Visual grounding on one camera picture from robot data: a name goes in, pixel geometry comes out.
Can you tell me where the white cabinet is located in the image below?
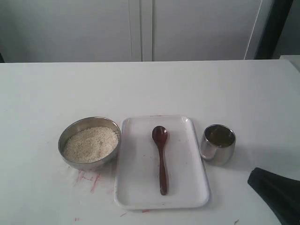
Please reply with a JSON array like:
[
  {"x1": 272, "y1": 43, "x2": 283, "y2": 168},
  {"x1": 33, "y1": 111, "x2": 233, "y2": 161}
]
[{"x1": 0, "y1": 0, "x2": 274, "y2": 62}]

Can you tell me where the steel bowl of rice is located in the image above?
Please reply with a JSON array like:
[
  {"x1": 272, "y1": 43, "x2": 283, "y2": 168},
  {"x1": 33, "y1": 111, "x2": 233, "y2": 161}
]
[{"x1": 58, "y1": 117, "x2": 121, "y2": 171}]

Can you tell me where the small steel cup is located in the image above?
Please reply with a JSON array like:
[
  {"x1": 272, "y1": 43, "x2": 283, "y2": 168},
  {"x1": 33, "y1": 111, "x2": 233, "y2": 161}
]
[{"x1": 200, "y1": 124, "x2": 237, "y2": 166}]

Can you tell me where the brown wooden spoon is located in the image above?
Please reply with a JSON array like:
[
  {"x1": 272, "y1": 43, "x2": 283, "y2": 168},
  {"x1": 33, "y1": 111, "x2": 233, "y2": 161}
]
[{"x1": 152, "y1": 126, "x2": 168, "y2": 195}]

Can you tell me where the white plastic tray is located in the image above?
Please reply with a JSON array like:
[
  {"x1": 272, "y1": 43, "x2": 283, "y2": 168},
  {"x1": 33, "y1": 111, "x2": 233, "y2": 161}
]
[{"x1": 114, "y1": 115, "x2": 210, "y2": 210}]

